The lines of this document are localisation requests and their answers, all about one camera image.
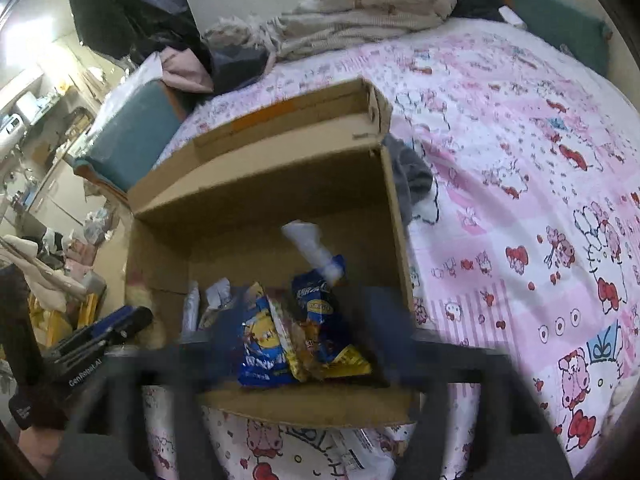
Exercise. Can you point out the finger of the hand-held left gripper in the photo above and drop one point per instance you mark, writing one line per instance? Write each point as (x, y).
(122, 321)

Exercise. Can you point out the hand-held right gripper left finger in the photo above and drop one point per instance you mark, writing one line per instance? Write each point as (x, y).
(225, 340)

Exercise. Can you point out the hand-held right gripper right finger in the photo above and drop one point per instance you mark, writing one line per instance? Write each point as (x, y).
(390, 335)

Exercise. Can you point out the blue snack packet yellow figure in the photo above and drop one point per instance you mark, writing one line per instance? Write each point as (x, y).
(257, 345)

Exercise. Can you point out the blue snack packet yellow edge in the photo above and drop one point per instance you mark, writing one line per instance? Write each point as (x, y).
(325, 327)

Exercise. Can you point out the white and blue snack packet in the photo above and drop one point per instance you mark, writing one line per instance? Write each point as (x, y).
(312, 250)

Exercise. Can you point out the brown cardboard box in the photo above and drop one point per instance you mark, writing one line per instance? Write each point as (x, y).
(280, 195)

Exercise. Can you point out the white plastic packet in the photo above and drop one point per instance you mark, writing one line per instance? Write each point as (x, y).
(360, 449)

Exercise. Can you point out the dark grey cloth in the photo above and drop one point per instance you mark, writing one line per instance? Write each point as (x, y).
(410, 175)

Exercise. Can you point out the pink cartoon printed bedsheet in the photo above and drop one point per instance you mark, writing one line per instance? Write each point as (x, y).
(500, 160)

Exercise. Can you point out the pink cloth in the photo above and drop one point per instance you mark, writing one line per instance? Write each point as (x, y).
(180, 70)

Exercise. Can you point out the black cloth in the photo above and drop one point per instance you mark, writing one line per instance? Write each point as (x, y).
(140, 10)

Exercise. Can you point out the folded floral blanket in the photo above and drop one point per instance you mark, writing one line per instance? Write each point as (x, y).
(365, 5)

